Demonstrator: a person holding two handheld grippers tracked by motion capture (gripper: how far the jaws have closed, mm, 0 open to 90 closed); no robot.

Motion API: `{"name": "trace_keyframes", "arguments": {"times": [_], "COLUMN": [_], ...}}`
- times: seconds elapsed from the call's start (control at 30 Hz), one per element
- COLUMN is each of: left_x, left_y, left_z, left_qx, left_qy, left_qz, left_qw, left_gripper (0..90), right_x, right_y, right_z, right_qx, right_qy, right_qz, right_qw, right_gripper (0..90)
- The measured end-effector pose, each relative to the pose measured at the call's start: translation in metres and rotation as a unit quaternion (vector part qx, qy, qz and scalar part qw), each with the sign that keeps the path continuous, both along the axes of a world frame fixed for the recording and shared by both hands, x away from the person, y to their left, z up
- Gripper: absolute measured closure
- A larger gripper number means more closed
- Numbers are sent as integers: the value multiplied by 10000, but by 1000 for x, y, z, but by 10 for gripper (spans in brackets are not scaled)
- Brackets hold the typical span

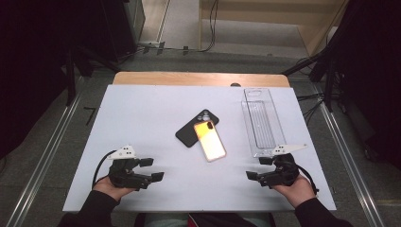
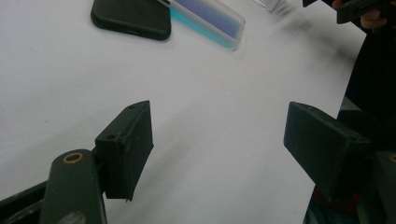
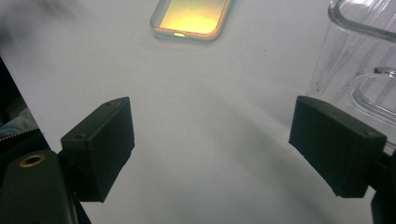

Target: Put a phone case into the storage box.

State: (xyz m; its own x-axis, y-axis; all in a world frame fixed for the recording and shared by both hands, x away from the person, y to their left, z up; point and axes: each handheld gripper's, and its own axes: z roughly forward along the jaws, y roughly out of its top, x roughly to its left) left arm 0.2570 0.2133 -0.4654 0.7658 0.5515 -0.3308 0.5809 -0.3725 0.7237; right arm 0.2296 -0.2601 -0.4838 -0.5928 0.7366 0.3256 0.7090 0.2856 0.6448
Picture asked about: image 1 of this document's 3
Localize iridescent orange phone case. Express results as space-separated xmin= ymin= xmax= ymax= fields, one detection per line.
xmin=193 ymin=120 xmax=227 ymax=163

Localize left hand-held gripper cable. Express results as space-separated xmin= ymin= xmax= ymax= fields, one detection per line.
xmin=92 ymin=149 xmax=117 ymax=190

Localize white board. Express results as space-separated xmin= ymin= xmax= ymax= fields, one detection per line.
xmin=61 ymin=84 xmax=337 ymax=213

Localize wooden step platform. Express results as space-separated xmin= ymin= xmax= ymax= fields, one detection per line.
xmin=198 ymin=0 xmax=348 ymax=58

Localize wooden table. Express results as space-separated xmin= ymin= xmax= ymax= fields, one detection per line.
xmin=112 ymin=71 xmax=291 ymax=88

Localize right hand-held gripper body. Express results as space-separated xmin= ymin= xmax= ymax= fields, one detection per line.
xmin=256 ymin=143 xmax=308 ymax=189

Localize person's left hand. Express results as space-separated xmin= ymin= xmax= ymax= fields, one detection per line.
xmin=93 ymin=174 xmax=140 ymax=202

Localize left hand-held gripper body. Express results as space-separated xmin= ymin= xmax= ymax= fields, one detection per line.
xmin=107 ymin=145 xmax=153 ymax=192

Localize black floor cables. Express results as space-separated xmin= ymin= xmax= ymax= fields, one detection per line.
xmin=138 ymin=0 xmax=220 ymax=55

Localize hand-held gripper cable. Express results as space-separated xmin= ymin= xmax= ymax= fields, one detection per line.
xmin=92 ymin=149 xmax=117 ymax=190
xmin=294 ymin=164 xmax=320 ymax=195

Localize clear plastic rack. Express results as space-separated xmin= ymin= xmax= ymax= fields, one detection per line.
xmin=240 ymin=88 xmax=288 ymax=159

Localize black metal stand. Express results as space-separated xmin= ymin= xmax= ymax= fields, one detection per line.
xmin=64 ymin=46 xmax=121 ymax=107
xmin=282 ymin=46 xmax=344 ymax=113

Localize person's right hand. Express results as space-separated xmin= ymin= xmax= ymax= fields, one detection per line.
xmin=271 ymin=174 xmax=317 ymax=209

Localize right hand-held gripper cable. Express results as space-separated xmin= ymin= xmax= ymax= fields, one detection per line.
xmin=294 ymin=164 xmax=320 ymax=195

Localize dark cabinet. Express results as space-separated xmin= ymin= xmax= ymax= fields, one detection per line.
xmin=103 ymin=0 xmax=146 ymax=62

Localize metal floor rail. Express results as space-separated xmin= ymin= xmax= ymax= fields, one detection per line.
xmin=6 ymin=94 xmax=83 ymax=227
xmin=318 ymin=100 xmax=386 ymax=227

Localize black phone case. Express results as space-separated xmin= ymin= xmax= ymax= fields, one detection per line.
xmin=175 ymin=109 xmax=220 ymax=148

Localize black cables beside table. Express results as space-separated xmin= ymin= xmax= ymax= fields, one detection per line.
xmin=296 ymin=93 xmax=325 ymax=126

